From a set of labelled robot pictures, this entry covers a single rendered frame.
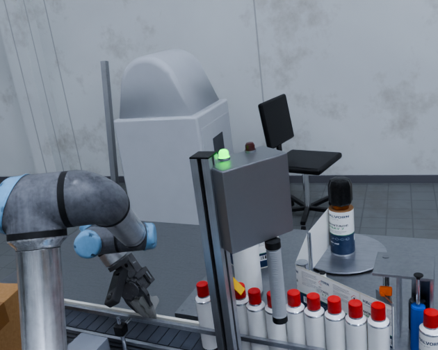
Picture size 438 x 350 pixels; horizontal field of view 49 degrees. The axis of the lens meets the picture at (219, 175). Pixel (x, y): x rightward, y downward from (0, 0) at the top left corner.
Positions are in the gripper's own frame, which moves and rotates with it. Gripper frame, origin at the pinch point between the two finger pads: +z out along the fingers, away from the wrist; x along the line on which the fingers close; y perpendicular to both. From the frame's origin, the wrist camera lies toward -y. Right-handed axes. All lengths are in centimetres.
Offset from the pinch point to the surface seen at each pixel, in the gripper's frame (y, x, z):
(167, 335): 0.4, -1.2, 7.0
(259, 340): -4.1, -32.7, 16.0
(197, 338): 1.5, -9.3, 11.6
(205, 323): -2.8, -19.3, 6.7
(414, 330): 4, -67, 31
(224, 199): -18, -57, -22
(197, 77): 257, 74, -86
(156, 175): 213, 132, -39
